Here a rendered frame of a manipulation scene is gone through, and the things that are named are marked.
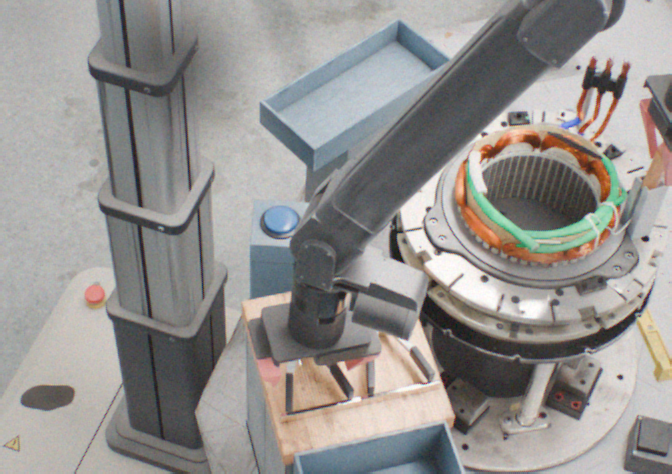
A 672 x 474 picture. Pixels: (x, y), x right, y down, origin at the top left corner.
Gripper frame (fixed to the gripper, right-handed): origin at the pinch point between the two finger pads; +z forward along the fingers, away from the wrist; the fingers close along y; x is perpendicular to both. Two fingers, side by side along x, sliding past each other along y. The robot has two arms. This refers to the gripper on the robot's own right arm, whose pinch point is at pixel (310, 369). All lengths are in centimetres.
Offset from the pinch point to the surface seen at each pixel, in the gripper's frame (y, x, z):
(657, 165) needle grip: 41.0, 8.7, -13.8
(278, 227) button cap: 2.4, 22.6, 5.0
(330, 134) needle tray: 13.1, 37.1, 7.1
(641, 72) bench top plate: 75, 59, 31
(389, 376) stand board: 8.7, -1.6, 2.1
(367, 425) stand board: 4.6, -6.8, 2.1
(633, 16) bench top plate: 79, 71, 31
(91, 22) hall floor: -4, 172, 114
